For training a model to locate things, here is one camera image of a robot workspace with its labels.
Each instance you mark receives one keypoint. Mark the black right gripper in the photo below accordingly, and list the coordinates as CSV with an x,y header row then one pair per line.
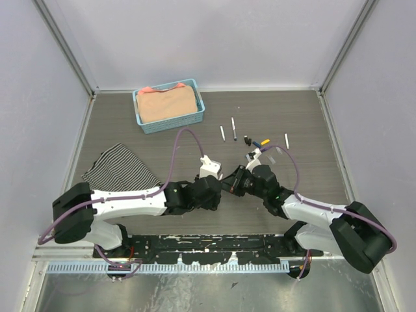
x,y
232,183

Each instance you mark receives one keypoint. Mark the white pen blue end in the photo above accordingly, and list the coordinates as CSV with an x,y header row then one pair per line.
x,y
233,129

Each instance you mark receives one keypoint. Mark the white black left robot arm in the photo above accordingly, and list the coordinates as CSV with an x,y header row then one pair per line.
x,y
82,214

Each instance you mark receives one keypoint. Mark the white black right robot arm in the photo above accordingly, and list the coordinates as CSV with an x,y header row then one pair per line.
x,y
350,231

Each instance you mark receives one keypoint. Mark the white pen black tip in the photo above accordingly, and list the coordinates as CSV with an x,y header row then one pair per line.
x,y
222,133

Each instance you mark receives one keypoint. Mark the white pen at right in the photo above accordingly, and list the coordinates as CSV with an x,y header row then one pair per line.
x,y
286,141

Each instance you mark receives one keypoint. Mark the blue plastic basket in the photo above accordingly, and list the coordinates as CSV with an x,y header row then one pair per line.
x,y
171,123

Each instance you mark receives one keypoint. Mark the peach folded cloth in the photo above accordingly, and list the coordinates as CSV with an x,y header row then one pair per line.
x,y
155,105

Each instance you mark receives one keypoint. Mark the black white striped cloth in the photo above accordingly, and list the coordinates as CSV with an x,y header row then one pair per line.
x,y
118,169

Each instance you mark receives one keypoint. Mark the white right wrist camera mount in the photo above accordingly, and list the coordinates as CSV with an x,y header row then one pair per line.
x,y
253,159

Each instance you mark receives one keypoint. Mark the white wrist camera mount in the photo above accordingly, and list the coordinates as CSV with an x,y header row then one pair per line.
x,y
209,168
253,159

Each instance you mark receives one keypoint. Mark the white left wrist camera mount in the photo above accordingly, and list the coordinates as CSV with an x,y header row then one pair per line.
x,y
209,168

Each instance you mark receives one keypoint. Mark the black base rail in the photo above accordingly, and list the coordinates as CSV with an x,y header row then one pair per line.
x,y
206,249

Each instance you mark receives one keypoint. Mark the slotted cable duct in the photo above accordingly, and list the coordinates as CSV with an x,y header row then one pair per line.
x,y
96,267

